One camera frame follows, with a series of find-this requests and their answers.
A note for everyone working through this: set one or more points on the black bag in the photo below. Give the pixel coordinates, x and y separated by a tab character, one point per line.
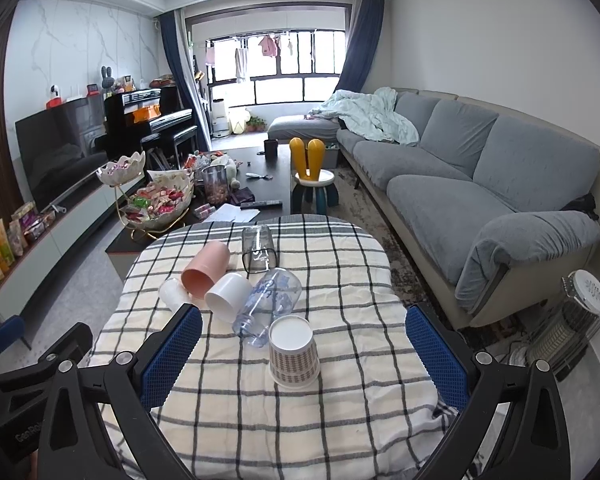
582	205

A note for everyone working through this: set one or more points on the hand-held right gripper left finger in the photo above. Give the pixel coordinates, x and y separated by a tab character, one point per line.
172	355

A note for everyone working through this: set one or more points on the white hanging garment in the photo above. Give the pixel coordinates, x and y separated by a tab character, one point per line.
241	65

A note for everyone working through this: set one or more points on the white plastic cup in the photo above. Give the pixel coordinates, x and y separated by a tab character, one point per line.
225	296

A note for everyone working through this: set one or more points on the clear cup with blue print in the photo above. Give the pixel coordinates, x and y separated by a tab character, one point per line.
272	297

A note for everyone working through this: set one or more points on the white security camera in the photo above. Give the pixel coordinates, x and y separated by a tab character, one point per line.
55	92

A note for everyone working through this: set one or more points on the yellow rabbit ear stool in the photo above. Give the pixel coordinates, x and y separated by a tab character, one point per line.
310	180

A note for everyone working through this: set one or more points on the flat screen television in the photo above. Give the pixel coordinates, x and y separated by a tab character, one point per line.
55	150

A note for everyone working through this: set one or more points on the dark mug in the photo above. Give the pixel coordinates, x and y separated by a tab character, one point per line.
271	146

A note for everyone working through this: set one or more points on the clear snack jar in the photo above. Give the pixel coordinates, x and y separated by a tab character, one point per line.
215	185

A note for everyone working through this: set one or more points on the clear tinted cup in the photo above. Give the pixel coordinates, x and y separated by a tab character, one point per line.
257	242

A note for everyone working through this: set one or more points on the white air purifier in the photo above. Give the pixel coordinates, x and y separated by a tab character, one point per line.
220	117

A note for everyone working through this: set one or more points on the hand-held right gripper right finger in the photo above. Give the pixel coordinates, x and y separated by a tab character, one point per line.
437	355

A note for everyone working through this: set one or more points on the patterned paper cup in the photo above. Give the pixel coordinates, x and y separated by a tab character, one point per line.
292	355

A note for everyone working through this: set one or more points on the grey sofa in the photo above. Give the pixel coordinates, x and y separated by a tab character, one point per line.
430	195

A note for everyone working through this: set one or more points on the grey rabbit figurine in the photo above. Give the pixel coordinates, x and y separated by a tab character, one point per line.
108	80

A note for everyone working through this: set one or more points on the black upright piano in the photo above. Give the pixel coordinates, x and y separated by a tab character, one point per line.
130	115

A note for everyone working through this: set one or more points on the black remote control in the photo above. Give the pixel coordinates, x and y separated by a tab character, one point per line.
262	204

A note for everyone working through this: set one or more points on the blue curtain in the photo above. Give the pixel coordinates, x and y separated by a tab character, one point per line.
177	60
362	45

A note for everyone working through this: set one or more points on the dark coffee table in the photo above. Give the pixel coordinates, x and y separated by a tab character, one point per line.
270	185

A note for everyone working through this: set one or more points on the black piano bench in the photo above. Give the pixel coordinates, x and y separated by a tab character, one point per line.
175	135

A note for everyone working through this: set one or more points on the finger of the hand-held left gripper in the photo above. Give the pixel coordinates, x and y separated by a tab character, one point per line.
5	332
67	342

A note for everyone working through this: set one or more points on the plush toy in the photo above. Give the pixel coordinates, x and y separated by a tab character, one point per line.
225	170

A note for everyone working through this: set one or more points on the black and white checked blanket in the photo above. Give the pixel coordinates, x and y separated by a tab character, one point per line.
330	410

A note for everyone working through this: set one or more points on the pink plastic cup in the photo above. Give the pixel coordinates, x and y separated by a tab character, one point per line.
205	267

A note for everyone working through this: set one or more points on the small white cup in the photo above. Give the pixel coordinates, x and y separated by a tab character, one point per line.
172	292

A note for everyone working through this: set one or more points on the row of snack packets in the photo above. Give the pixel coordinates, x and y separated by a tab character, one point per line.
0	250

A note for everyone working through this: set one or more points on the light blue blanket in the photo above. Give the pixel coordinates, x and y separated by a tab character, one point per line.
375	115

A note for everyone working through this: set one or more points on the pink hanging garment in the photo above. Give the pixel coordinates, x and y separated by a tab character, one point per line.
268	46

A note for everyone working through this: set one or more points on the tiered candy tray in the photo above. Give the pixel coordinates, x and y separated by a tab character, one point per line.
165	200

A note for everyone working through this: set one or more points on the white papers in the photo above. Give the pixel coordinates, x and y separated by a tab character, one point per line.
235	213

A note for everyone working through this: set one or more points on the electric heater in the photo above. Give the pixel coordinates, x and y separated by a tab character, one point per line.
565	325

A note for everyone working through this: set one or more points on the white television cabinet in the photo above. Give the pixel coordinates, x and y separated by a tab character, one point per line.
75	222

